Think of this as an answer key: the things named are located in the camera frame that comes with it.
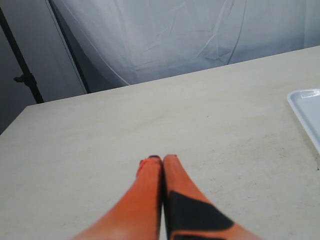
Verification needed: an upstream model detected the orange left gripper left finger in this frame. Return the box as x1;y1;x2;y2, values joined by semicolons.
73;155;162;240

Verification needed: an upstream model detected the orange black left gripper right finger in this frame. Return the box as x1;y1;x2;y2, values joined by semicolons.
163;154;261;240

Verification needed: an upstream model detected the white plastic tray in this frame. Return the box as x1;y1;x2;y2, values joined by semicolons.
287;88;320;153

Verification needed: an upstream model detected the white backdrop cloth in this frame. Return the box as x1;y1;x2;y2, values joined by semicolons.
53;0;320;91

